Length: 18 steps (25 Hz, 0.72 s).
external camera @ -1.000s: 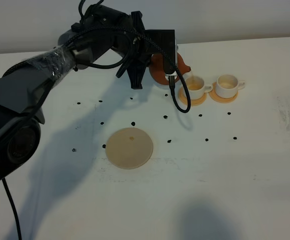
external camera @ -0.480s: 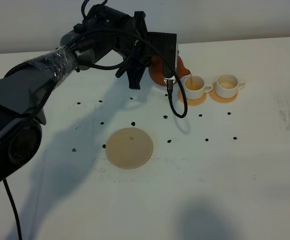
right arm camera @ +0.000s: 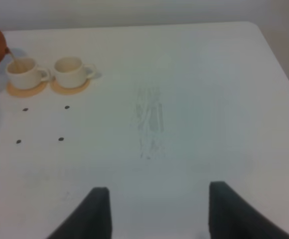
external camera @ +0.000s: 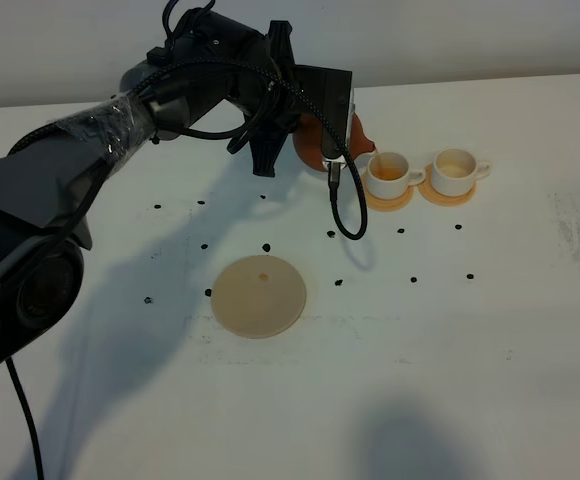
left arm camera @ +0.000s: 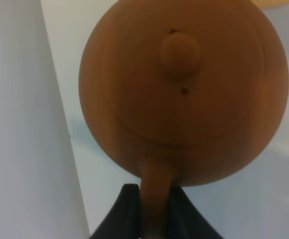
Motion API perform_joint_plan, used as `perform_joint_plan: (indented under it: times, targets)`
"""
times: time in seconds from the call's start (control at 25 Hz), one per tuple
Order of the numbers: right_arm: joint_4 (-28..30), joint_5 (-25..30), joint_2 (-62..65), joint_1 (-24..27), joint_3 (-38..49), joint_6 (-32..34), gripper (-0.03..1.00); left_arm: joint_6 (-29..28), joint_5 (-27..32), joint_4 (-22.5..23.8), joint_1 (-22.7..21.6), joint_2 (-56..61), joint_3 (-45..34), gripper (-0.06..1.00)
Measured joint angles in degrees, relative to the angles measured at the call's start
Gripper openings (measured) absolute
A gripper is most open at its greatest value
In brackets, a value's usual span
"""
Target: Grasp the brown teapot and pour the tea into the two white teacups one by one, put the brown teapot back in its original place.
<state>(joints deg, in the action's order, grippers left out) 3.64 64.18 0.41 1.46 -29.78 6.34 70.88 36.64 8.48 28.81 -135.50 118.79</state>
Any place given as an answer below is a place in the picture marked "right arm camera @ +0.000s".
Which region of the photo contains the right orange cup coaster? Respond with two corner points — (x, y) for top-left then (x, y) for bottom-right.
(50, 77), (91, 96)

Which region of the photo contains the left white teacup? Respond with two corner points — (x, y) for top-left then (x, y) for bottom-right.
(5, 57), (51, 90)

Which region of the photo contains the left orange cup coaster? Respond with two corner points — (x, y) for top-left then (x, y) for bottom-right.
(6, 82), (48, 98)

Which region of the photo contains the orange cup coaster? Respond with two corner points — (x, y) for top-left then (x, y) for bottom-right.
(6, 82), (48, 98)
(50, 77), (91, 96)

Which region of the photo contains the right white teacup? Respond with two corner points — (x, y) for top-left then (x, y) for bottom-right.
(54, 57), (97, 89)

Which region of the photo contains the white teacup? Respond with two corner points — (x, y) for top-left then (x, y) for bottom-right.
(54, 57), (97, 89)
(5, 57), (51, 90)

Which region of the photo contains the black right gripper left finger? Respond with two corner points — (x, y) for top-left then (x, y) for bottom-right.
(49, 187), (113, 239)

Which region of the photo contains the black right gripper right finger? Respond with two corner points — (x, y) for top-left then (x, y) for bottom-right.
(208, 181), (289, 239)

